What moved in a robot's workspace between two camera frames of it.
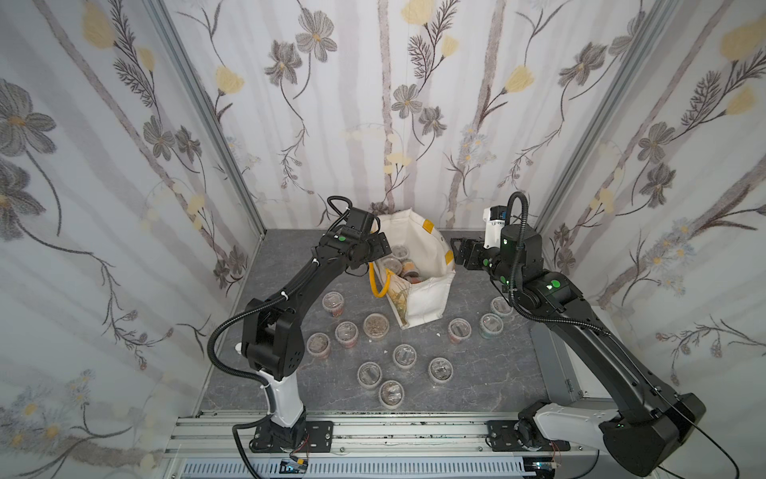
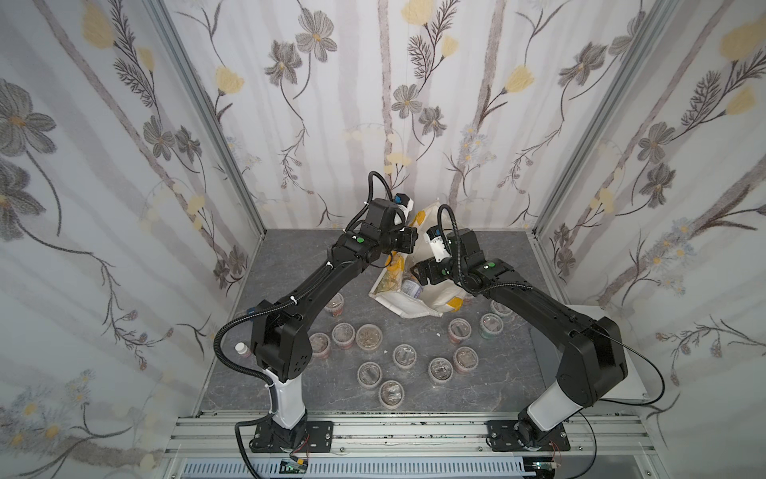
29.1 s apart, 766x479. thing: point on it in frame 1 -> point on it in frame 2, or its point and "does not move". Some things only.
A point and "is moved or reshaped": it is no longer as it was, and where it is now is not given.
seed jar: (346, 333) does not move
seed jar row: (405, 356) does not move
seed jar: (500, 306) does not move
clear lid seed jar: (391, 394) does not move
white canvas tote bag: (413, 279) is moved or reshaped
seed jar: (376, 326) -> (368, 336)
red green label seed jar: (369, 374) does not move
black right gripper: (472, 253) -> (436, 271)
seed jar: (333, 303) does not move
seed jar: (490, 325) does not move
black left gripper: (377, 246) -> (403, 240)
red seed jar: (459, 329) does not move
